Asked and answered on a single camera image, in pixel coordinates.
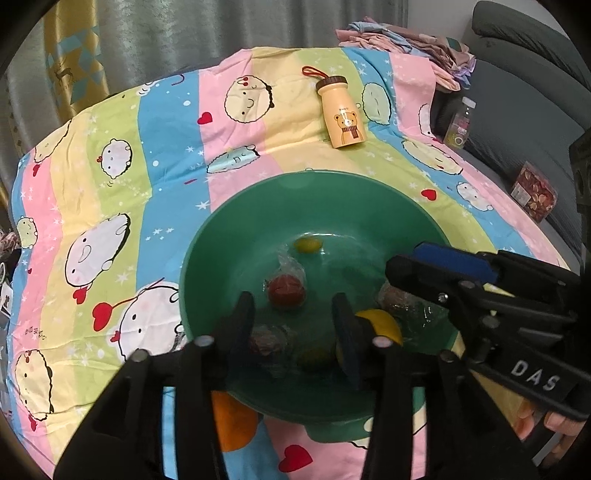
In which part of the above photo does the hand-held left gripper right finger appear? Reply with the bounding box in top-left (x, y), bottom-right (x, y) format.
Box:
top-left (331, 293), bottom-right (541, 480)

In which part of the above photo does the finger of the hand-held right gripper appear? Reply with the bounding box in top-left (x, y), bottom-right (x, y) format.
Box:
top-left (412, 242), bottom-right (581, 298)
top-left (385, 255), bottom-right (578, 326)

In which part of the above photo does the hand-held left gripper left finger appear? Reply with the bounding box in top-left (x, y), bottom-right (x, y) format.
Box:
top-left (53, 291), bottom-right (257, 480)

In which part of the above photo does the yellow mango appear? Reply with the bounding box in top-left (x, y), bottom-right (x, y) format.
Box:
top-left (337, 309), bottom-right (403, 365)

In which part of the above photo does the orange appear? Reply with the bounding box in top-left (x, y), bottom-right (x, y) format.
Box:
top-left (212, 392), bottom-right (259, 452)

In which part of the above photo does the green plastic bowl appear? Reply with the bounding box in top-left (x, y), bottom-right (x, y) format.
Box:
top-left (178, 172), bottom-right (467, 422)

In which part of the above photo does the person's right hand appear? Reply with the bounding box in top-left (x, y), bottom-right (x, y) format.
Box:
top-left (516, 401), bottom-right (591, 468)

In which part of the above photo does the red brown snack box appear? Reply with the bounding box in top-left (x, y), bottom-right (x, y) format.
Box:
top-left (510, 161), bottom-right (558, 223)

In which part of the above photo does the clear plastic bottle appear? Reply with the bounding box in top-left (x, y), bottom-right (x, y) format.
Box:
top-left (443, 97), bottom-right (476, 151)

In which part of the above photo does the grey sofa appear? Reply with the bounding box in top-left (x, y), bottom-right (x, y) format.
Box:
top-left (429, 0), bottom-right (591, 273)

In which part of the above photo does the cartoon printed striped blanket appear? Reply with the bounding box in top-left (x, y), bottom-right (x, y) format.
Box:
top-left (9, 46), bottom-right (573, 480)

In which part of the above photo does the yellow bear print bottle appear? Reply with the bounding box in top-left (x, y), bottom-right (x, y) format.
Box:
top-left (302, 66), bottom-right (368, 150)

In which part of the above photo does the pile of folded clothes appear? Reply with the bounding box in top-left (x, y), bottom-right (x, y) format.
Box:
top-left (335, 18), bottom-right (476, 90)

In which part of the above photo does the yellow patterned curtain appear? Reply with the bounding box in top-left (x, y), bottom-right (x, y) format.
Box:
top-left (41, 0), bottom-right (109, 125)

